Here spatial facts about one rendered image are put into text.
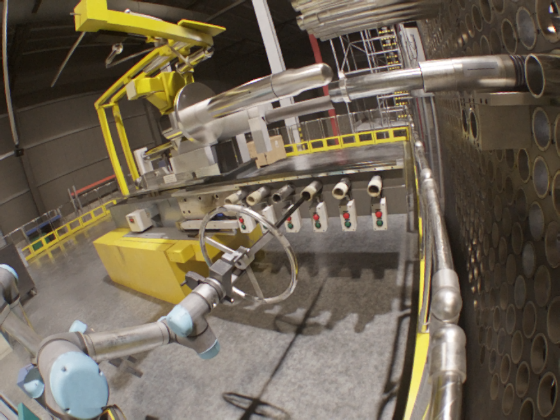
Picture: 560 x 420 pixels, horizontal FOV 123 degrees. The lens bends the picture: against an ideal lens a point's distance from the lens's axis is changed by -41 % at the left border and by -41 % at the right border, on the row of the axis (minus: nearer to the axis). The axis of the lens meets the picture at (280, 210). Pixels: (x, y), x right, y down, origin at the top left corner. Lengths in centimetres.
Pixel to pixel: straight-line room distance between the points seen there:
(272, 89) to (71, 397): 128
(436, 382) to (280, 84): 120
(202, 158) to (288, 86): 87
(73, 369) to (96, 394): 7
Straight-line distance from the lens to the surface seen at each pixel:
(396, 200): 141
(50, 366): 56
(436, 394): 28
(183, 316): 68
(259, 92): 130
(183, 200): 220
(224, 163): 194
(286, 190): 146
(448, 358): 30
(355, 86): 149
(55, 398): 54
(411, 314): 176
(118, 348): 73
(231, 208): 78
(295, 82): 123
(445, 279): 39
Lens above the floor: 126
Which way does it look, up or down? 19 degrees down
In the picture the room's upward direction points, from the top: 15 degrees counter-clockwise
